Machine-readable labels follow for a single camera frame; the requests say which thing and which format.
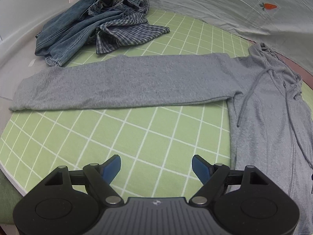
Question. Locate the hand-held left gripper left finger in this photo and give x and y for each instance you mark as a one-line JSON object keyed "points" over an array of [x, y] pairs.
{"points": [[113, 167]]}

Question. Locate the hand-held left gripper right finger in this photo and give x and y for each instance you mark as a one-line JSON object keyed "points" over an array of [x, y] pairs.
{"points": [[200, 167]]}

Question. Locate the grey zip hoodie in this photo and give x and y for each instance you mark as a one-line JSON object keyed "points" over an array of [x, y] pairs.
{"points": [[151, 83]]}

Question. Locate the green grid mat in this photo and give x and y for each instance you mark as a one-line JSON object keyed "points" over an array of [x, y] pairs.
{"points": [[137, 132]]}

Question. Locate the blue plaid shirt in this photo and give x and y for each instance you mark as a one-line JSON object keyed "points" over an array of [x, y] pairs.
{"points": [[127, 28]]}

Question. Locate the blue denim jeans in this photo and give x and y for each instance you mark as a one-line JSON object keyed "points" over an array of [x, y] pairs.
{"points": [[71, 29]]}

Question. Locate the white printed bed sheet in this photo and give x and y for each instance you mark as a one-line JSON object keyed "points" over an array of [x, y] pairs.
{"points": [[220, 5]]}

